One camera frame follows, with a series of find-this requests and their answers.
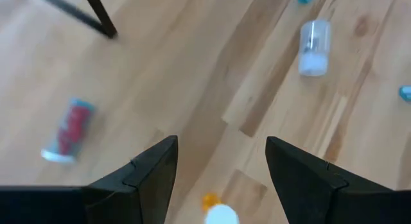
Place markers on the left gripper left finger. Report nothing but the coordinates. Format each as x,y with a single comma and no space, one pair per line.
144,185

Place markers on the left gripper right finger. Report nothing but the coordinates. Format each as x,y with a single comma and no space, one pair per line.
305,192

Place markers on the orange medicine bottle white cap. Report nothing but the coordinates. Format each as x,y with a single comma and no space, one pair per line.
220,212

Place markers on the blue medicine bottle red pills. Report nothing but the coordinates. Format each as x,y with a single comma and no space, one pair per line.
72,129

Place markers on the clear medicine bottle white cap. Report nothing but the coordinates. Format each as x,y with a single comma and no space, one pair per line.
314,47

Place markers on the wooden shelf black legs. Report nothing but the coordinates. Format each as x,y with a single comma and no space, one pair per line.
102,22

